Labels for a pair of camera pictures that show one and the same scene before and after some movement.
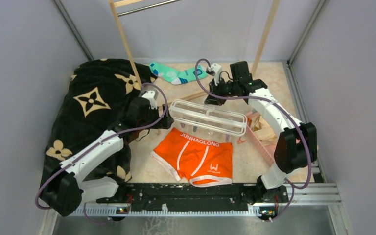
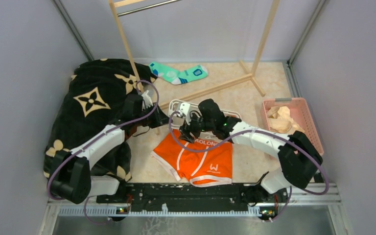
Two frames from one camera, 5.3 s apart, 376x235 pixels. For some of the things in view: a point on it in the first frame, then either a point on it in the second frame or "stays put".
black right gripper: [214, 100] → [185, 129]
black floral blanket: [98, 93] stays put
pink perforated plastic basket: [268, 152] → [299, 111]
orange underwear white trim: [204, 163] stays put
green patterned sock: [178, 77] stays put
